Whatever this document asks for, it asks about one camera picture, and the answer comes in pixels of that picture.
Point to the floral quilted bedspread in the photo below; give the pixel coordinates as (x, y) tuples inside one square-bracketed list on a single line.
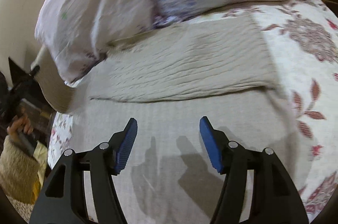
[(302, 38)]

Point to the person's left hand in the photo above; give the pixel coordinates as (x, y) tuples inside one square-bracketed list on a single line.
[(19, 124)]

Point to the beige cable knit sweater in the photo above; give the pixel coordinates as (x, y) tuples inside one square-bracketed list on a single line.
[(167, 80)]

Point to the fuzzy beige left sleeve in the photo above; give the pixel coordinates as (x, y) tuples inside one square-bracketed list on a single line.
[(19, 174)]

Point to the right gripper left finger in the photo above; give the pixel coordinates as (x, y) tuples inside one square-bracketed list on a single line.
[(80, 188)]

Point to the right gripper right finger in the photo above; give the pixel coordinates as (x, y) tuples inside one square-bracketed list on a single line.
[(275, 198)]

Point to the left floral pillow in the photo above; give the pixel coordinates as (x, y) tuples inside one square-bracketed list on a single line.
[(77, 33)]

